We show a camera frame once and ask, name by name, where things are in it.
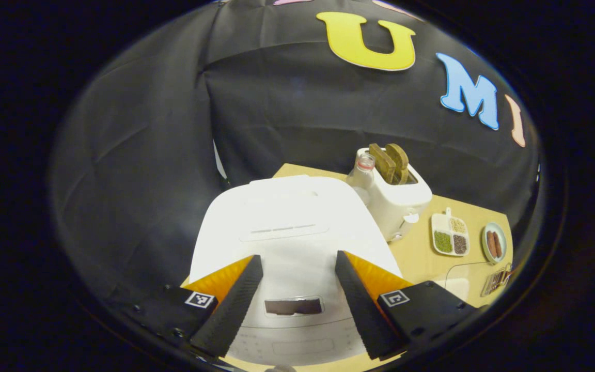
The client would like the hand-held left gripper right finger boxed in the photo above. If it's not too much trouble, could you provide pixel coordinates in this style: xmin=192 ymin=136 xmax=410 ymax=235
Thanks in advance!
xmin=335 ymin=251 xmax=485 ymax=361

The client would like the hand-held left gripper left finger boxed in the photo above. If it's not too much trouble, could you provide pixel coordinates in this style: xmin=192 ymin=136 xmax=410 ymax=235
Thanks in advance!
xmin=132 ymin=254 xmax=265 ymax=360

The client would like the white rice cooker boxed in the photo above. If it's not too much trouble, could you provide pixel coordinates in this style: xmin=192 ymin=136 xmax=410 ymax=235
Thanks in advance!
xmin=189 ymin=175 xmax=404 ymax=367

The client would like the metal wire chopstick holder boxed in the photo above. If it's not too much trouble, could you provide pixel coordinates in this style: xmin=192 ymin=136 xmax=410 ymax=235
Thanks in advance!
xmin=480 ymin=263 xmax=514 ymax=298

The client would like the white toaster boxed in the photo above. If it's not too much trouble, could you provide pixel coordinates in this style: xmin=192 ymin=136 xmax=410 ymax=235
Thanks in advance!
xmin=355 ymin=147 xmax=433 ymax=243

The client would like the white divided grain dish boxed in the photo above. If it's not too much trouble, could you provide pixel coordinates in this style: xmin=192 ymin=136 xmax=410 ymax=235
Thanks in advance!
xmin=431 ymin=207 xmax=471 ymax=257

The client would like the clear plastic water bottle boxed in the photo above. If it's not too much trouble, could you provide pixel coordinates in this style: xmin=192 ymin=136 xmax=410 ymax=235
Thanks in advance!
xmin=347 ymin=152 xmax=377 ymax=207

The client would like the brown toast slice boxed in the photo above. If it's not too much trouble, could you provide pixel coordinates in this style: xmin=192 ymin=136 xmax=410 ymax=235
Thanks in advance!
xmin=369 ymin=143 xmax=397 ymax=185
xmin=385 ymin=143 xmax=410 ymax=185

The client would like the pale green plate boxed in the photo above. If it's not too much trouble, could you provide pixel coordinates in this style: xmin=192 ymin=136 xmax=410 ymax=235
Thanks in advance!
xmin=481 ymin=222 xmax=508 ymax=265

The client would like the black backdrop cloth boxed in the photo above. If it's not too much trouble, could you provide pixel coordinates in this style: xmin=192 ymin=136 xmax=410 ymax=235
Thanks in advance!
xmin=50 ymin=0 xmax=542 ymax=311

